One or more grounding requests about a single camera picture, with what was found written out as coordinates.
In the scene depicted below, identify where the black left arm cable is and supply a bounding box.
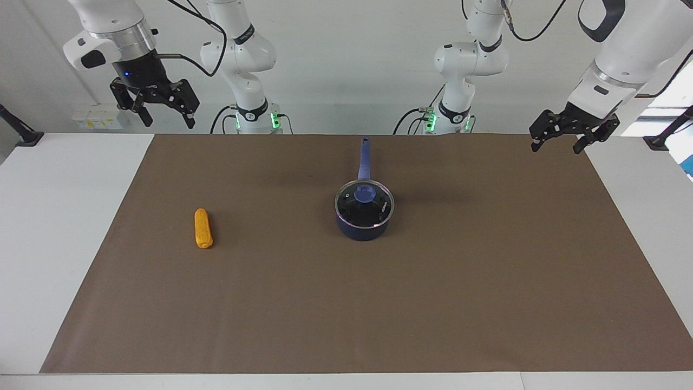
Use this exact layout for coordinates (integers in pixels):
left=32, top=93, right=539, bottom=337
left=500, top=0, right=567, bottom=43

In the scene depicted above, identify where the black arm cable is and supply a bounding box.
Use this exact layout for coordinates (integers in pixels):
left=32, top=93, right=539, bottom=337
left=154, top=0, right=228, bottom=77
left=500, top=0, right=567, bottom=43

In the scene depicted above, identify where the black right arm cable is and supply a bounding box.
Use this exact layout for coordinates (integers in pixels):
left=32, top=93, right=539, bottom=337
left=154, top=0, right=228, bottom=77

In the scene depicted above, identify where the yellow corn cob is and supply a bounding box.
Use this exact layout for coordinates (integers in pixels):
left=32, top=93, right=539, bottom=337
left=194, top=208, right=214, bottom=250

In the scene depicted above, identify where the black left base cable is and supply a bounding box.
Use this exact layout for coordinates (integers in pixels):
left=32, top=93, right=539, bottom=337
left=393, top=84, right=448, bottom=135

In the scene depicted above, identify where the white wall socket box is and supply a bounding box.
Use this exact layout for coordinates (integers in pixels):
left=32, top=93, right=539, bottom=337
left=71, top=105, right=123, bottom=131

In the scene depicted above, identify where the black right base cable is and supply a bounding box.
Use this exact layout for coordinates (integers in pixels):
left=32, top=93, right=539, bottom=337
left=210, top=105, right=239, bottom=135

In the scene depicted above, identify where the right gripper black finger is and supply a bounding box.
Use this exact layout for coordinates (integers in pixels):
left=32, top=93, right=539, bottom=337
left=161, top=79, right=200, bottom=130
left=110, top=79, right=154, bottom=128

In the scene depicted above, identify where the black base cable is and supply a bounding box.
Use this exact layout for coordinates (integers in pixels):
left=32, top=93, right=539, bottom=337
left=210, top=105, right=239, bottom=135
left=393, top=84, right=448, bottom=135

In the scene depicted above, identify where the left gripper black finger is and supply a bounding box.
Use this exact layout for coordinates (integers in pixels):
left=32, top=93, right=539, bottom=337
left=572, top=116, right=621, bottom=155
left=529, top=109, right=570, bottom=154

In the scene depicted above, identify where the dark blue saucepan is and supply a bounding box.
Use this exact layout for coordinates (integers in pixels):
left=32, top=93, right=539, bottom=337
left=334, top=137, right=395, bottom=242

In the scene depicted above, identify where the glass lid blue knob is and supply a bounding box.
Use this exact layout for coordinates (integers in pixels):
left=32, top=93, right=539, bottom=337
left=335, top=181, right=395, bottom=228

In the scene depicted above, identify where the black clamp stand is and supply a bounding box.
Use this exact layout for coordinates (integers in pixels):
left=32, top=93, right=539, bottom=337
left=643, top=106, right=693, bottom=152
left=0, top=103, right=44, bottom=148

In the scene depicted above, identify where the brown table mat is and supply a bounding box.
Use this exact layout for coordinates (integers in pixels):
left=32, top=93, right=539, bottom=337
left=40, top=134, right=693, bottom=374

